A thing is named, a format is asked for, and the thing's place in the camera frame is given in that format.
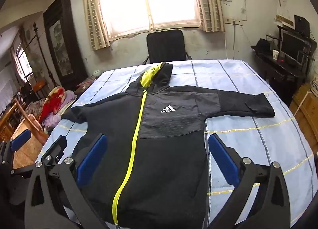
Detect orange stool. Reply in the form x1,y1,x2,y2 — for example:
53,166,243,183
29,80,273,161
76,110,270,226
33,81,47,93

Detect bright window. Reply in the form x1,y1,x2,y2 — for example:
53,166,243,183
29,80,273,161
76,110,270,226
96,0,202,41

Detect black hooded jacket yellow zipper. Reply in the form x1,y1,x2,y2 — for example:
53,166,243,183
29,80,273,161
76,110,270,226
61,62,276,229

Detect beige checked curtain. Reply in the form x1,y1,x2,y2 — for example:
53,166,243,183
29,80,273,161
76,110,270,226
81,0,111,51
190,0,225,33

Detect black metal coat stand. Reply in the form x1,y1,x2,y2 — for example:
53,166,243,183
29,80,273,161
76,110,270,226
32,21,58,88

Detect white bucket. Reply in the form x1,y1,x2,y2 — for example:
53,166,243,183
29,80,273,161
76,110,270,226
310,66,318,95

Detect wooden armchair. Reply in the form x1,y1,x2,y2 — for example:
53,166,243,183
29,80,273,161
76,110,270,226
0,98,50,146

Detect black hat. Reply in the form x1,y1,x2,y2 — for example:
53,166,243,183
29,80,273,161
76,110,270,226
251,39,272,53

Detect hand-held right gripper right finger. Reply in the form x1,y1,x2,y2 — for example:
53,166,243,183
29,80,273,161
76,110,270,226
209,133,292,229

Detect black speaker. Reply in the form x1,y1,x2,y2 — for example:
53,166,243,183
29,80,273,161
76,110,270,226
294,15,310,37

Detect brown wooden board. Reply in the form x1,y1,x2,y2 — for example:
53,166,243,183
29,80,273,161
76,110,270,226
12,140,43,169

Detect side room window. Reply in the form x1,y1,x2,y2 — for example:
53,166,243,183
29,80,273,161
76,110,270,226
10,45,33,81

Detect red floral blanket pile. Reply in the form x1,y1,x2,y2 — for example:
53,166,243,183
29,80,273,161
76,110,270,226
42,90,78,131

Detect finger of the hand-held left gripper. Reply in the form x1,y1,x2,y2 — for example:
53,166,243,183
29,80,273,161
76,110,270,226
40,135,68,170
0,130,32,170

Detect dark wooden desk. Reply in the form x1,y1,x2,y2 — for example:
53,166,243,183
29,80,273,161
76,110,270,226
251,45,311,106

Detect light blue striped bedsheet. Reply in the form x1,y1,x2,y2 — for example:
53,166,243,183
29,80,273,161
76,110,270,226
35,59,315,229

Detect white wall cable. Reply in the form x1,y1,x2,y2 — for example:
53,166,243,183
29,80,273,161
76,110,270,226
232,20,237,60

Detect black office chair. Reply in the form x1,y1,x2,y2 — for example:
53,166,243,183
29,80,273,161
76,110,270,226
143,29,193,65

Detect dark framed landscape painting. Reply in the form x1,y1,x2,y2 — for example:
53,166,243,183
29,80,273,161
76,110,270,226
43,0,87,90

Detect computer monitor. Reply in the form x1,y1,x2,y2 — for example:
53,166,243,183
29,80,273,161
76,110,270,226
280,31,308,65

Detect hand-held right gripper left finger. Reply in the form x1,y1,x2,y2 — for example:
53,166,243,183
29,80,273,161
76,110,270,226
24,133,110,229

